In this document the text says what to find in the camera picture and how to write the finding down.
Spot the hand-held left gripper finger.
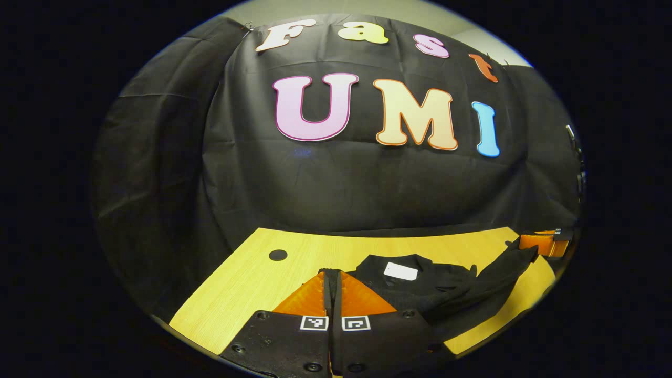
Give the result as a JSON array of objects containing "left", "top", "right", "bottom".
[
  {"left": 334, "top": 270, "right": 447, "bottom": 377},
  {"left": 219, "top": 270, "right": 332, "bottom": 377}
]

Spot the black buttoned cardigan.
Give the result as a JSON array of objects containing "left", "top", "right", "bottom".
[{"left": 320, "top": 243, "right": 539, "bottom": 342}]

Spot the black backdrop cloth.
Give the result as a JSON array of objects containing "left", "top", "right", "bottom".
[{"left": 92, "top": 13, "right": 583, "bottom": 316}]

